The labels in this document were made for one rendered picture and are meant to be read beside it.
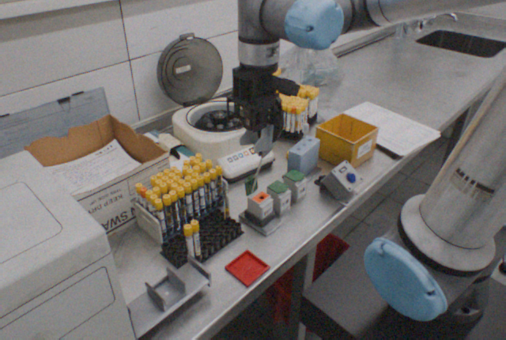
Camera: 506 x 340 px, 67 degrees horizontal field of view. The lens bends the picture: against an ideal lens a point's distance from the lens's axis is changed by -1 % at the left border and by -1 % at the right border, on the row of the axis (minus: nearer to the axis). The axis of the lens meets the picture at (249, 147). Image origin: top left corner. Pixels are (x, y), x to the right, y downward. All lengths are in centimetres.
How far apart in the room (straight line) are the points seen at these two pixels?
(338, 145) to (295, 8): 61
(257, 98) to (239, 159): 39
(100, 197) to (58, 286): 37
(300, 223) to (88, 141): 62
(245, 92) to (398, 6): 29
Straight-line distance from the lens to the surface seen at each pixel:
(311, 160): 108
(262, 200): 89
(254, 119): 70
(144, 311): 76
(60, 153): 114
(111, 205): 92
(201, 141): 105
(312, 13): 56
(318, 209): 100
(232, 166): 106
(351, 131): 124
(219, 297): 81
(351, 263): 79
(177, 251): 86
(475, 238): 51
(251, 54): 68
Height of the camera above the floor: 152
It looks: 32 degrees down
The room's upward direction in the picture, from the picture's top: straight up
